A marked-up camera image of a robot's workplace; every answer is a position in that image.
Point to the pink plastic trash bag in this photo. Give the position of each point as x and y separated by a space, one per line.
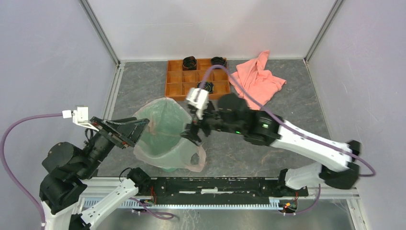
168 133

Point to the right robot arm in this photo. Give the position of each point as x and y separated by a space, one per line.
333 162

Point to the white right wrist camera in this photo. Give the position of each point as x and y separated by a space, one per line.
197 100

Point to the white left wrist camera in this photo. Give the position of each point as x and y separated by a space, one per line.
80 117

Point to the green plastic trash bin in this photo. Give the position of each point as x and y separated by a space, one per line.
165 143

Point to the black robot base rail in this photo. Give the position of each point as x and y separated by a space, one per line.
216 190

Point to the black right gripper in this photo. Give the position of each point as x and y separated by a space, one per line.
191 131

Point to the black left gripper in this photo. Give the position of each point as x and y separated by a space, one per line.
126 133

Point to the pink cloth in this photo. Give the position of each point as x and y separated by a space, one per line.
254 83

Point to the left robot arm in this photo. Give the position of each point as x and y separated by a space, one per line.
68 166

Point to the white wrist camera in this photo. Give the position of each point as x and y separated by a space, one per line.
197 100
80 117

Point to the wooden compartment tray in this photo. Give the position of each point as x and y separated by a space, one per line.
179 82

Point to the rolled black tie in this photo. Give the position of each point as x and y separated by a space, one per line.
219 61

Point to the rolled tie with orange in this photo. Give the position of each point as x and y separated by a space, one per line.
189 63

